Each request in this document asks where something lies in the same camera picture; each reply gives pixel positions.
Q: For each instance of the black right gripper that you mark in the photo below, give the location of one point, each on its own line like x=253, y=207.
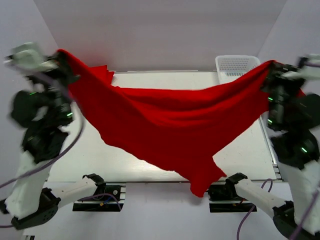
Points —
x=280, y=72

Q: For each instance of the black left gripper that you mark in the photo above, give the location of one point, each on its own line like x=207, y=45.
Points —
x=59, y=64

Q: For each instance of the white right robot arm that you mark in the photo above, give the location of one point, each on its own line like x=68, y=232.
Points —
x=297, y=151

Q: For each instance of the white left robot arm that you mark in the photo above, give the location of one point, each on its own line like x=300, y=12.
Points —
x=30, y=203

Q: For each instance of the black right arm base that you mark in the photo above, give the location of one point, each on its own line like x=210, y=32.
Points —
x=221, y=201

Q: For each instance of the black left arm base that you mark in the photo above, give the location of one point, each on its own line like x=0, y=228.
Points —
x=109, y=198

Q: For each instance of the folded red t shirt stack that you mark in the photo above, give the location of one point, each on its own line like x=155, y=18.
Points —
x=103, y=74

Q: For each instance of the white plastic basket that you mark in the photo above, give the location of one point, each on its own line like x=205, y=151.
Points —
x=232, y=67

